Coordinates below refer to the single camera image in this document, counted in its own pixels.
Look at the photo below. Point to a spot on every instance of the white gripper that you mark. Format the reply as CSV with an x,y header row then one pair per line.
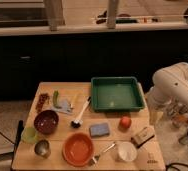
x,y
155,110

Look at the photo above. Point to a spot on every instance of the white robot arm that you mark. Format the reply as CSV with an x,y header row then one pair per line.
x,y
169,83

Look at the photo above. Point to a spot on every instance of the orange bowl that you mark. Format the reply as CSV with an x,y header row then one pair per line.
x,y
78,149

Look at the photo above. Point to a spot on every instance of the purple bowl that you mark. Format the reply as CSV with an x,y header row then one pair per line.
x,y
46,122

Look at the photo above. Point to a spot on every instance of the green plastic tray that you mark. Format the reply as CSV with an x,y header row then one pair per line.
x,y
111,94

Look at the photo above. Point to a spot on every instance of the white cup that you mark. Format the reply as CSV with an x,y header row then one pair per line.
x,y
126,151

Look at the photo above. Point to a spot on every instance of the blue sponge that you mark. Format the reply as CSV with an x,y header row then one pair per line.
x,y
98,130

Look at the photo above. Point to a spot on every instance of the yellow stick toy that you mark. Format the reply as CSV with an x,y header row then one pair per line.
x,y
73,101

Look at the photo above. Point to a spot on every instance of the metal fork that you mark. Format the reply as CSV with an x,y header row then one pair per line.
x,y
96,158

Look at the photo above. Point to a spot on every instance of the grey blue cloth piece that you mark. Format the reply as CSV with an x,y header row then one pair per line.
x,y
64,107

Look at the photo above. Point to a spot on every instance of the green pepper toy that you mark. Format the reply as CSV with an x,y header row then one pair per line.
x,y
55,99

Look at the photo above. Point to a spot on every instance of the red chili strip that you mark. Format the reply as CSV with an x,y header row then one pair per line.
x,y
41,100

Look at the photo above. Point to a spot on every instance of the metal cup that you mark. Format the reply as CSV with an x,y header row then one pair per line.
x,y
42,148

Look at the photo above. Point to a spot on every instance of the light green cup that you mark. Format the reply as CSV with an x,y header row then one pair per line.
x,y
29,135

